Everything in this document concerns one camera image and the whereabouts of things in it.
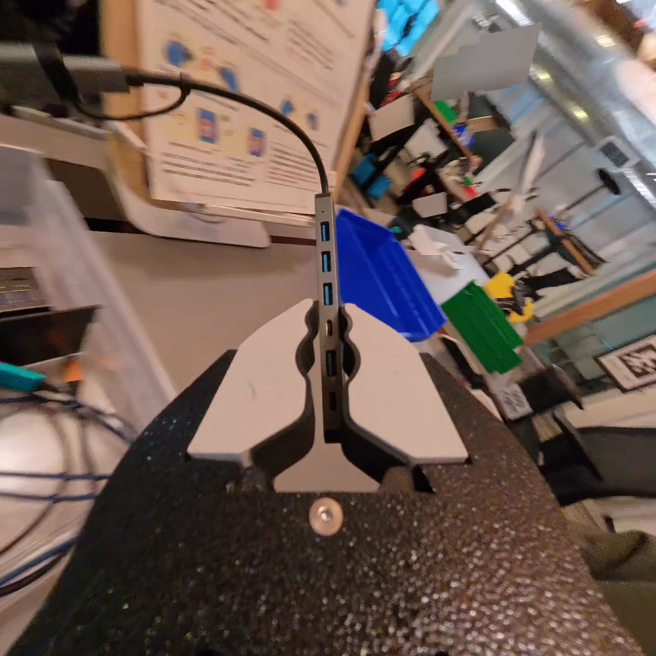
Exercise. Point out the wooden board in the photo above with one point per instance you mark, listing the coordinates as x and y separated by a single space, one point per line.
117 61

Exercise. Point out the grey USB hub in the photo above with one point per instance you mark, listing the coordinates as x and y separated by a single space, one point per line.
327 266

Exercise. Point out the blue plastic bin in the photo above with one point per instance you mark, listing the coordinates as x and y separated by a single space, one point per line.
379 276

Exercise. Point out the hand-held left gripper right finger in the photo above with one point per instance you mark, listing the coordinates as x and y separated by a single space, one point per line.
399 405

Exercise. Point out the large printed marker tag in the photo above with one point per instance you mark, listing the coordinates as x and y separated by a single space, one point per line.
633 361

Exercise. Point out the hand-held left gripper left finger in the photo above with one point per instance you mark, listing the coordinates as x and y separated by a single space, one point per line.
246 399

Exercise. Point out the white stand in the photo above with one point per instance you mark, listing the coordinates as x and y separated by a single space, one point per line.
169 220

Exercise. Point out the clear plastic box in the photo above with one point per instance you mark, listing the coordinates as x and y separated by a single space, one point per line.
82 266

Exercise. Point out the grey laptop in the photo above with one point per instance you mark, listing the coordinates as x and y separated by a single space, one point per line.
25 71

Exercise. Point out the yellow tool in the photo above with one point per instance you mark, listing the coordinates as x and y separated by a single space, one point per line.
505 292

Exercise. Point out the wooden beam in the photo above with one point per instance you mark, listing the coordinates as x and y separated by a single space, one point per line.
589 307

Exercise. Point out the silver ventilation duct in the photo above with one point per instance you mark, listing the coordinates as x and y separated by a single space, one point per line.
589 56

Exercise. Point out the teal plug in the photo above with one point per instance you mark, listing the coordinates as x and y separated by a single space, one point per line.
18 375

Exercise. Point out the printed paper poster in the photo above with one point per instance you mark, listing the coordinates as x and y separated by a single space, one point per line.
246 102

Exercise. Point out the small printed marker tag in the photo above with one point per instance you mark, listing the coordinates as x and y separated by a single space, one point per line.
514 401

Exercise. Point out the olive green clothing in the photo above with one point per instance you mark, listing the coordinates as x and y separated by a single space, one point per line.
622 579

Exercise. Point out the green plastic bin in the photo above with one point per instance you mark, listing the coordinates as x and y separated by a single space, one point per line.
481 328

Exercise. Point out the white desk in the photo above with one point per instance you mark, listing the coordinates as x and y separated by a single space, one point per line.
205 297

